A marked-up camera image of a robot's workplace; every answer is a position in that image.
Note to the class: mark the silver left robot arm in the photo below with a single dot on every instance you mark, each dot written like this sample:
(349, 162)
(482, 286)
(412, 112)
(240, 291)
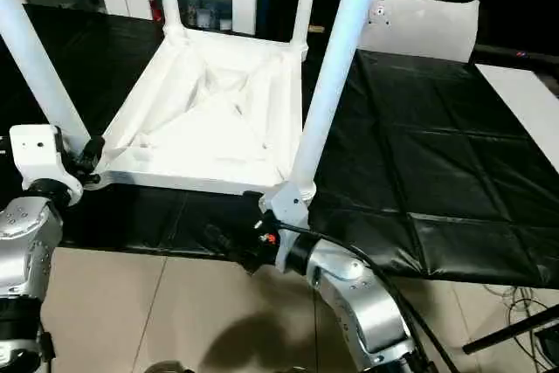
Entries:
(26, 237)

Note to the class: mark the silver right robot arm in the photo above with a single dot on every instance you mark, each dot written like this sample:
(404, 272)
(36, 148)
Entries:
(362, 299)

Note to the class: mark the red packet in cabinet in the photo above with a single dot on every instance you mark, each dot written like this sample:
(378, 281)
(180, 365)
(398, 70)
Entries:
(153, 6)

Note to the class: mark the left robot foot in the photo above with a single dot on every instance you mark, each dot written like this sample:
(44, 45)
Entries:
(168, 368)

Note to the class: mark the small white jar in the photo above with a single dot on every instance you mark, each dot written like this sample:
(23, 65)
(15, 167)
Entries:
(225, 24)

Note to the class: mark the small yellow label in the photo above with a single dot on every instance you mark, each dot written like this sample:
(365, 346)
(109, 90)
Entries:
(316, 29)

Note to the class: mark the white plastic chair shell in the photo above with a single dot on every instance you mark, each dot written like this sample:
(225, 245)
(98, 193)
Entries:
(428, 28)

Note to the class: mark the black stand leg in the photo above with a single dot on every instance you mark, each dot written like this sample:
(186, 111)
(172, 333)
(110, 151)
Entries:
(502, 338)

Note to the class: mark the white side table board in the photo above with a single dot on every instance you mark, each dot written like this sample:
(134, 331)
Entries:
(524, 102)

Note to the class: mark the black flat monitor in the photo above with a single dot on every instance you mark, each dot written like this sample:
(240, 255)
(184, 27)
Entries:
(524, 55)

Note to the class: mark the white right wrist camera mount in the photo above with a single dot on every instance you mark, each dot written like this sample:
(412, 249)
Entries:
(288, 207)

